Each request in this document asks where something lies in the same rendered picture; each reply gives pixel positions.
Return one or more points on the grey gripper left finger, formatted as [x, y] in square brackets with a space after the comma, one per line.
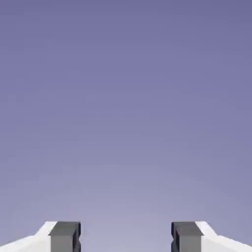
[63, 236]

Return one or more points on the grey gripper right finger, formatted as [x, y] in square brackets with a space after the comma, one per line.
[189, 236]

